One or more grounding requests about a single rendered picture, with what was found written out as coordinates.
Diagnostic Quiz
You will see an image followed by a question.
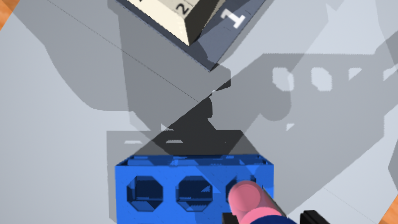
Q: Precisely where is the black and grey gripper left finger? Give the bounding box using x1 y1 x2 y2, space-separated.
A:
222 212 239 224

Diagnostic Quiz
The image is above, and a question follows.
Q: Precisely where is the blue tube rack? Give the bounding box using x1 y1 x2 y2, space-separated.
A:
115 154 274 224

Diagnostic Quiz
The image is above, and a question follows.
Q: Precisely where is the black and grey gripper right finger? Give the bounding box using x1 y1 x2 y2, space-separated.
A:
300 210 330 224

